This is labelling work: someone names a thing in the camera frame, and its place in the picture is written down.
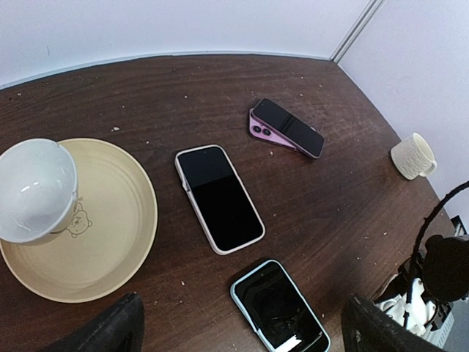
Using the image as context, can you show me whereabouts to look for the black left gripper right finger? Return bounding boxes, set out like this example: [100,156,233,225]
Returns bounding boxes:
[341,294,441,352]

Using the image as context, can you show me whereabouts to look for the cream ribbed mug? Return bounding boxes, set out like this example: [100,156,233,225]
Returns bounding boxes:
[391,133,437,180]

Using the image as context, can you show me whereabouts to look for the dark phone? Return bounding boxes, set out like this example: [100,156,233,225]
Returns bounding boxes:
[252,98,325,158]

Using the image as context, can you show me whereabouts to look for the light blue phone case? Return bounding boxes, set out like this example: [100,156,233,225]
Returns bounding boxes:
[229,259,332,352]

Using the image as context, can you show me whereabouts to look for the pink phone case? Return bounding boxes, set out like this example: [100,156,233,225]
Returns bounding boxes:
[174,144,266,256]

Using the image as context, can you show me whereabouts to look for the white small bowl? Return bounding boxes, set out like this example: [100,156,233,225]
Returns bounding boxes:
[1,139,78,245]

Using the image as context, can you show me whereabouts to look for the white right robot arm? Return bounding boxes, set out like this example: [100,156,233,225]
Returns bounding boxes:
[374,235,468,340]

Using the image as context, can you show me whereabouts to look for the right aluminium frame post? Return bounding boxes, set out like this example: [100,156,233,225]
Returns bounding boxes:
[330,0,386,64]

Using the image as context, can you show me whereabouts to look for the beige ceramic plate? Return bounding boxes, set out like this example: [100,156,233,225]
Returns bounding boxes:
[1,138,158,304]

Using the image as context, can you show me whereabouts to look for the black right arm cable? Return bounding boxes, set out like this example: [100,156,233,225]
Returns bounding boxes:
[401,179,469,327]

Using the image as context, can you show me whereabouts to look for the purple phone bottom of stack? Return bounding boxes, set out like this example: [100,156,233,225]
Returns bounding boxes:
[248,108,301,152]

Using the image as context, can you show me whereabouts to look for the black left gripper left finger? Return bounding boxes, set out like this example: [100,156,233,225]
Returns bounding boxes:
[41,293,144,351]

